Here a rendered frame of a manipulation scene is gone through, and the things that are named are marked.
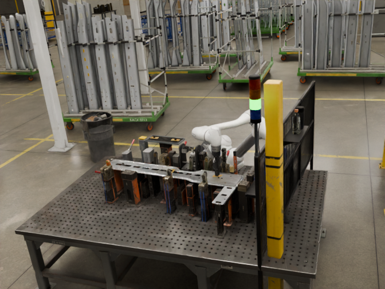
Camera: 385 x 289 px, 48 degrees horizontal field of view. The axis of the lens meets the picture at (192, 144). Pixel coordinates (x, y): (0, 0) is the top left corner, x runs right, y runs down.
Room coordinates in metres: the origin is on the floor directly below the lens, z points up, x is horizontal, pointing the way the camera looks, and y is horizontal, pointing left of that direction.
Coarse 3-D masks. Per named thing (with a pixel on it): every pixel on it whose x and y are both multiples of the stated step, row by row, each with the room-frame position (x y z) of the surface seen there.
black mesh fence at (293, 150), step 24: (312, 96) 4.10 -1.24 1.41; (288, 120) 3.22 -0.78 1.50; (312, 120) 4.09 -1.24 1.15; (264, 144) 2.67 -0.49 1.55; (288, 144) 3.22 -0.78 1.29; (312, 144) 4.13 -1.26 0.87; (288, 168) 3.22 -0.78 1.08; (312, 168) 4.13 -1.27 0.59; (264, 192) 2.61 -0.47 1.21; (288, 192) 3.22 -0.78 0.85; (288, 216) 3.06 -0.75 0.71; (264, 240) 2.59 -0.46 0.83
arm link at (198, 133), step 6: (246, 114) 3.64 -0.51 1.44; (234, 120) 3.56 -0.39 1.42; (240, 120) 3.57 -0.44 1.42; (246, 120) 3.60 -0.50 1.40; (204, 126) 3.45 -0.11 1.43; (210, 126) 3.50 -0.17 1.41; (222, 126) 3.51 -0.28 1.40; (228, 126) 3.52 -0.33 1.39; (234, 126) 3.53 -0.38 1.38; (192, 132) 3.42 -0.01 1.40; (198, 132) 3.38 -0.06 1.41; (204, 132) 3.35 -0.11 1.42; (198, 138) 3.37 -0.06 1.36; (204, 138) 3.33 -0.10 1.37
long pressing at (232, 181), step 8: (120, 160) 3.88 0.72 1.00; (120, 168) 3.70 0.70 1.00; (128, 168) 3.68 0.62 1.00; (136, 168) 3.67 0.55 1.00; (152, 168) 3.63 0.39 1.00; (160, 168) 3.62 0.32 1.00; (176, 168) 3.58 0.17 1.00; (176, 176) 3.42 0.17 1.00; (184, 176) 3.40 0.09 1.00; (192, 176) 3.39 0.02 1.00; (200, 176) 3.38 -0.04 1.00; (208, 176) 3.36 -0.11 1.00; (224, 176) 3.33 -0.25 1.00; (232, 176) 3.32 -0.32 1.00; (240, 176) 3.30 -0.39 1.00; (208, 184) 3.23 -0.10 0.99; (216, 184) 3.20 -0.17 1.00; (224, 184) 3.19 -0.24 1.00; (232, 184) 3.17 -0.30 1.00
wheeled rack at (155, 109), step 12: (144, 36) 8.14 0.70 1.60; (156, 36) 7.95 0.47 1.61; (144, 48) 7.33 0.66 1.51; (144, 84) 8.30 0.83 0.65; (144, 108) 7.90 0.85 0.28; (156, 108) 7.83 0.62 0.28; (72, 120) 7.72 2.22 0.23; (120, 120) 7.46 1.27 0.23; (132, 120) 7.41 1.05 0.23; (144, 120) 7.35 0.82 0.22
